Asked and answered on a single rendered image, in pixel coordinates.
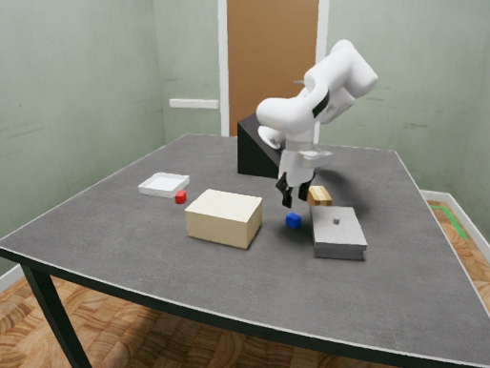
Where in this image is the small red block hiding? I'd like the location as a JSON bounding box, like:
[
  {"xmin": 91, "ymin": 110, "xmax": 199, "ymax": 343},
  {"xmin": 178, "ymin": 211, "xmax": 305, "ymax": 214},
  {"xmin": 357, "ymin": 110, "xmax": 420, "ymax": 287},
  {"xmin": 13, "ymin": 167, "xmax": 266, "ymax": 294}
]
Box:
[{"xmin": 174, "ymin": 191, "xmax": 186, "ymax": 204}]

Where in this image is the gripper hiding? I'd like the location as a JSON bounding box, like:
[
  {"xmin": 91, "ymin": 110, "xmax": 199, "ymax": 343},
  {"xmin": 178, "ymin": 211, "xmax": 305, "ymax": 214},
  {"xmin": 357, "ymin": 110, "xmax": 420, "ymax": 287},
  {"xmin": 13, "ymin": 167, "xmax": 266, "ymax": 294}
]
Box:
[{"xmin": 276, "ymin": 148, "xmax": 316, "ymax": 209}]

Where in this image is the small blue block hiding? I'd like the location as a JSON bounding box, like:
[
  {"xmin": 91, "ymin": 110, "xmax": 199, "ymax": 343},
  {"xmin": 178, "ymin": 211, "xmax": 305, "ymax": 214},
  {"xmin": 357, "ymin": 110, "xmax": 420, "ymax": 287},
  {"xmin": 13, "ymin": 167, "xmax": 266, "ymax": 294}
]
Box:
[{"xmin": 286, "ymin": 213, "xmax": 301, "ymax": 228}]

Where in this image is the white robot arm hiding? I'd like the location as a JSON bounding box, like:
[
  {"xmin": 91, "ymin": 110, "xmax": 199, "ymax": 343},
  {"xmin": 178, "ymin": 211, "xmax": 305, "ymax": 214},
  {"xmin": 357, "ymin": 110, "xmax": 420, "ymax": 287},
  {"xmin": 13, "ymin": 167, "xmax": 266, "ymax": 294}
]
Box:
[{"xmin": 256, "ymin": 40, "xmax": 378, "ymax": 170}]

